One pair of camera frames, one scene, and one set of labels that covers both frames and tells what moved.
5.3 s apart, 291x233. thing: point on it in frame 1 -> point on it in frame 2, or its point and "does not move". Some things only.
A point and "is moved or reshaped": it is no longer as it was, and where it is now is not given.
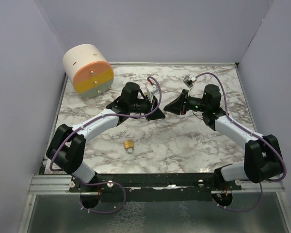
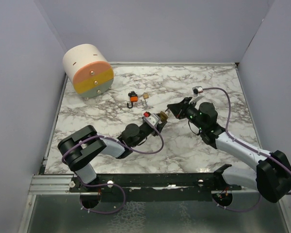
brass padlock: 129,145 is moved or reshaped
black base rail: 155,187 does not move
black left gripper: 157,115 -> 159,126
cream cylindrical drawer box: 87,66 does not move
